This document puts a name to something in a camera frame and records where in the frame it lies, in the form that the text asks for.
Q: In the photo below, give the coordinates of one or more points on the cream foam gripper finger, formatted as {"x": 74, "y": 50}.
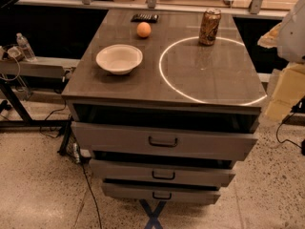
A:
{"x": 288, "y": 91}

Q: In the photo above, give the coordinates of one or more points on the orange-brown soda can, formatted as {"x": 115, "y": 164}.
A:
{"x": 209, "y": 26}

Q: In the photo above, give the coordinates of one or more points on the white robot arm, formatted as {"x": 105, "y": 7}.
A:
{"x": 288, "y": 37}

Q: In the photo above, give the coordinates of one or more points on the top grey drawer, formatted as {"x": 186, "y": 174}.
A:
{"x": 163, "y": 142}

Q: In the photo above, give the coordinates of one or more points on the grey drawer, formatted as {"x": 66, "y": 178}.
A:
{"x": 160, "y": 193}
{"x": 157, "y": 173}
{"x": 163, "y": 142}

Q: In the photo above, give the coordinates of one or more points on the middle grey drawer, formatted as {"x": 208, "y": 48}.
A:
{"x": 157, "y": 173}

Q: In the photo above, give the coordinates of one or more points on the grey drawer cabinet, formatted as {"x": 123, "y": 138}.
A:
{"x": 179, "y": 85}

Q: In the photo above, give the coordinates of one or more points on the bottom grey drawer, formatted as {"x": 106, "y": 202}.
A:
{"x": 160, "y": 193}

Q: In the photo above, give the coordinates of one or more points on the orange fruit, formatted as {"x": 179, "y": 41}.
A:
{"x": 143, "y": 29}

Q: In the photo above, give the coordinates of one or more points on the black snack bar packet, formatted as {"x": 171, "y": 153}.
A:
{"x": 143, "y": 17}

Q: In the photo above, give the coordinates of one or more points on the white bowl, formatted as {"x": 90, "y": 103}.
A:
{"x": 119, "y": 59}

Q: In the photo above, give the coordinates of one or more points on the blue tape cross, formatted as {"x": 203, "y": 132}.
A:
{"x": 153, "y": 214}

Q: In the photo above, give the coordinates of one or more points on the grey side workbench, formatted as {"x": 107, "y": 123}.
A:
{"x": 34, "y": 71}

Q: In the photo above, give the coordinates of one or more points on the clear plastic water bottle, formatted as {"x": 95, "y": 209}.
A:
{"x": 25, "y": 46}

